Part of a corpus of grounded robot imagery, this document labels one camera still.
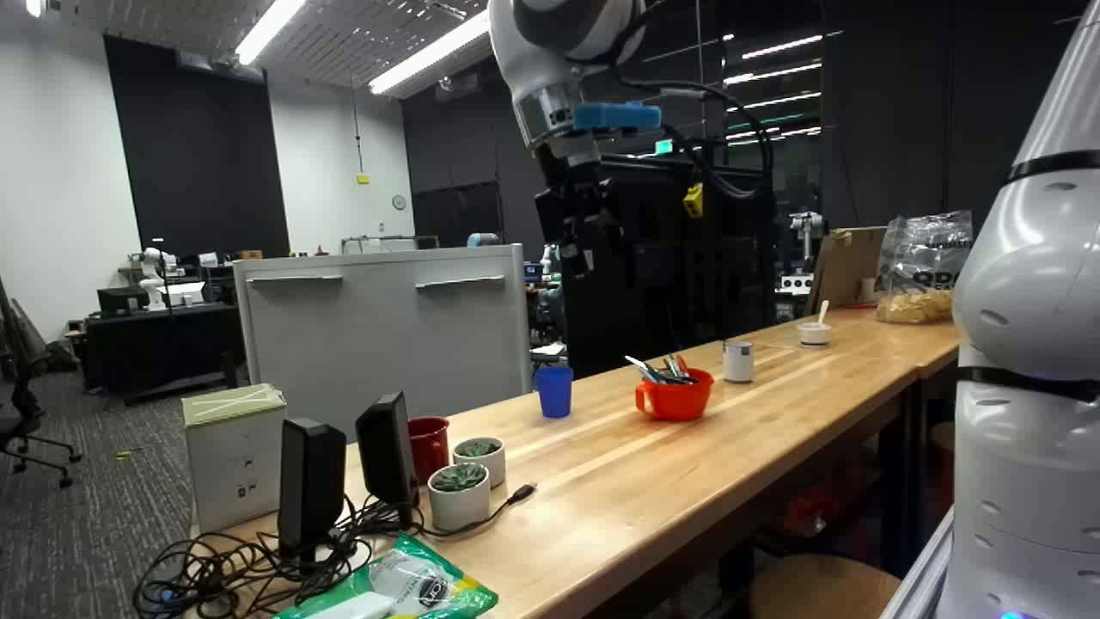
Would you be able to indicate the green wipes package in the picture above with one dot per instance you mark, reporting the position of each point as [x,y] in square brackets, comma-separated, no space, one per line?
[442,589]

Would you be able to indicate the black speaker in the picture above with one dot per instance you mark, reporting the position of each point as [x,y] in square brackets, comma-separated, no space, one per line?
[388,453]
[312,485]

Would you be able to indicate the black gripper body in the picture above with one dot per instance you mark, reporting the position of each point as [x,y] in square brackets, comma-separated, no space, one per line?
[591,183]

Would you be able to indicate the yellow tag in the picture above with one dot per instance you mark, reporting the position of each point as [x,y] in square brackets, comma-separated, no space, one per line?
[697,201]

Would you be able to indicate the black office chair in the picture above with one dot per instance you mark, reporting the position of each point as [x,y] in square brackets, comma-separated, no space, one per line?
[21,425]

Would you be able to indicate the brown cardboard box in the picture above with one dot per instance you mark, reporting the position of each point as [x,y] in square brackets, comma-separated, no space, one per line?
[848,265]

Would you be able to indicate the red cup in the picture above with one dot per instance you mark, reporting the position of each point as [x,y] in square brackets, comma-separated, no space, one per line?
[431,449]

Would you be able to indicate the round wooden stool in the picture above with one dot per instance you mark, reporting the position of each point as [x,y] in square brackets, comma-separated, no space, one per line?
[819,589]

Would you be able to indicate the black background desk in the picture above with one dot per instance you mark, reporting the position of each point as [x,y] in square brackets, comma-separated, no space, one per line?
[160,346]

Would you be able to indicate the clear plastic snack bag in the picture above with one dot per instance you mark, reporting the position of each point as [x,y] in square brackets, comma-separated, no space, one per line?
[922,277]

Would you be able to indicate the tall black cabinet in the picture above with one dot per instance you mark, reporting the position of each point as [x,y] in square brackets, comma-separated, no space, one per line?
[674,277]

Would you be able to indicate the white cardboard box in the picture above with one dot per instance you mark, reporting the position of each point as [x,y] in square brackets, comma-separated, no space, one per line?
[237,459]

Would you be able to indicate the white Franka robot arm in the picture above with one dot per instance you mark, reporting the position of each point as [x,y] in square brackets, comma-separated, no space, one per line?
[1033,346]

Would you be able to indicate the red bowl with markers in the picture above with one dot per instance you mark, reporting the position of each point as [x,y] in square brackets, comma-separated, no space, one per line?
[674,402]

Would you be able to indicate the white spoon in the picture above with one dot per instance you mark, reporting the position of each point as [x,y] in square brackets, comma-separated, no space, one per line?
[822,311]

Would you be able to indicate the white metal can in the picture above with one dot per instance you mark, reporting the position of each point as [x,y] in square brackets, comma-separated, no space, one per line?
[742,362]

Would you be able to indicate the blue plastic cup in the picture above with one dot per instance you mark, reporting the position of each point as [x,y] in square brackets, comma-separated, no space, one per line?
[556,393]

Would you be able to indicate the ceiling light strip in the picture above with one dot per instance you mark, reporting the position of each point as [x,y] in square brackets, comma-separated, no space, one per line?
[431,53]
[270,29]

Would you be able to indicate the small white bowl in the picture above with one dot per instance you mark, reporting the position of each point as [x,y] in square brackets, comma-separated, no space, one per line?
[814,334]

